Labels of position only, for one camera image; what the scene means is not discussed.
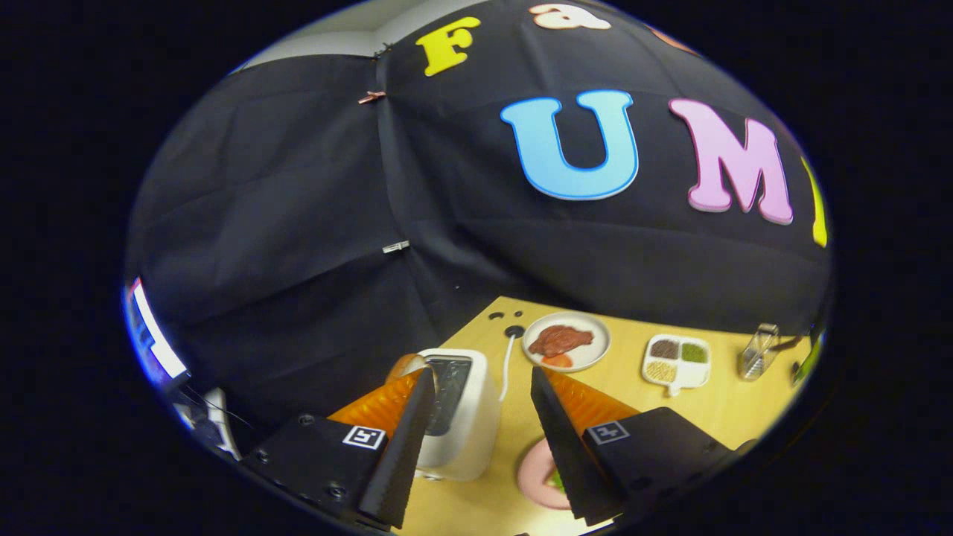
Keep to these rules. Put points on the toasted bread slice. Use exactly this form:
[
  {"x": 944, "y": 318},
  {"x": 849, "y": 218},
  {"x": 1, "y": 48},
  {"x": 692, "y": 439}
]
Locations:
[{"x": 406, "y": 366}]

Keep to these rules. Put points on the white toaster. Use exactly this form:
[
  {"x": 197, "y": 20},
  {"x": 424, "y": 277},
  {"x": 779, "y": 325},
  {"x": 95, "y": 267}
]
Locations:
[{"x": 469, "y": 432}]

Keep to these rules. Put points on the pale pink plate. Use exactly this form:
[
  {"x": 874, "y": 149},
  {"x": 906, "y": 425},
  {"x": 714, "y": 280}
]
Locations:
[{"x": 532, "y": 469}]

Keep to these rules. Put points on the white sectioned dish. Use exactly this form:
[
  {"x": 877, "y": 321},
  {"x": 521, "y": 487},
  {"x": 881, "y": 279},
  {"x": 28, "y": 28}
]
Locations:
[{"x": 700, "y": 377}]

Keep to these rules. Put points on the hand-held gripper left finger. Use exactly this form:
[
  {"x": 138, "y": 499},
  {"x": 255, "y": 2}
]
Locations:
[{"x": 402, "y": 461}]

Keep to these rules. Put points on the green lettuce leaf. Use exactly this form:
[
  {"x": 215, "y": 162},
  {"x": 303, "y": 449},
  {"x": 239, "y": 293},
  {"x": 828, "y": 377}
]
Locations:
[{"x": 557, "y": 480}]

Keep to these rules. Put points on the white plate with meat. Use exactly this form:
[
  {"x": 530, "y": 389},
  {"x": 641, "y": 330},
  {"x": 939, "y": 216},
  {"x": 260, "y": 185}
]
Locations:
[{"x": 600, "y": 346}]

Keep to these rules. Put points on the orange carrot slice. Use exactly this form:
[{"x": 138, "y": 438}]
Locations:
[{"x": 557, "y": 361}]

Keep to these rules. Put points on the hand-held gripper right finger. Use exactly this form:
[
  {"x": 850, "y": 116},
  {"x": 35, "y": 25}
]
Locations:
[{"x": 562, "y": 454}]

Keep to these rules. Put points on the silver clip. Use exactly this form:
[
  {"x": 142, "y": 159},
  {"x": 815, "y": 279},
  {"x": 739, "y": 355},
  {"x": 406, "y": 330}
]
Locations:
[{"x": 395, "y": 246}]

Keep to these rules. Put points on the lit computer screen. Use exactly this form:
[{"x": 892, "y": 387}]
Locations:
[{"x": 153, "y": 335}]

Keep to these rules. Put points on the green bottle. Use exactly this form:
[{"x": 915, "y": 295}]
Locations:
[{"x": 808, "y": 361}]

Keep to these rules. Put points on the red meat slice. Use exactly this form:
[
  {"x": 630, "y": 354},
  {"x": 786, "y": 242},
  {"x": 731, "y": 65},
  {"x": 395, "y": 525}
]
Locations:
[{"x": 558, "y": 340}]

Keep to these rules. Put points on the black backdrop cloth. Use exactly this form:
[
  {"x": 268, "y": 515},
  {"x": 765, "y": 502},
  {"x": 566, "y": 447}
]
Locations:
[{"x": 298, "y": 223}]

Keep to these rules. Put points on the pink clothespin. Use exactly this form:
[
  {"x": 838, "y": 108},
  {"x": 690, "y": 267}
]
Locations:
[{"x": 371, "y": 97}]

